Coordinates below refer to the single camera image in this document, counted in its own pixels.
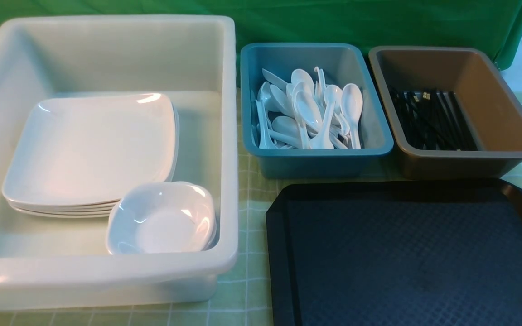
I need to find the pile of black chopsticks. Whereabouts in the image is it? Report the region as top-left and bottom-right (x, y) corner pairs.
(389, 86), (479, 151)

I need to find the green checkered tablecloth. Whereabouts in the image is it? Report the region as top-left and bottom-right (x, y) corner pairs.
(0, 91), (522, 326)

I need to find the white bowl in tub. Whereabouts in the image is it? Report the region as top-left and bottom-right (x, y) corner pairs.
(105, 182), (217, 254)

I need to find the stack of white square plates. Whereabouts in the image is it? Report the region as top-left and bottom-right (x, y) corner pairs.
(2, 93), (180, 219)

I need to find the green backdrop cloth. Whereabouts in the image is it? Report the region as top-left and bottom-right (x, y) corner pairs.
(0, 0), (522, 69)

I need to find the large white plastic tub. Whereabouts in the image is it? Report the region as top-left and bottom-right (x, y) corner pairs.
(0, 15), (240, 310)

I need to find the pile of white spoons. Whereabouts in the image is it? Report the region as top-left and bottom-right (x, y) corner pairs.
(253, 67), (364, 150)

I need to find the brown plastic bin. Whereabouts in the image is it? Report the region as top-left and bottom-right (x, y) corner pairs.
(368, 46), (522, 180)

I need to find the black serving tray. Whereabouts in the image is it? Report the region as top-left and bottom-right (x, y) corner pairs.
(266, 179), (522, 326)

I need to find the teal plastic bin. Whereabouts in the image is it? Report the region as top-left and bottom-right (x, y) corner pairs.
(240, 43), (394, 179)

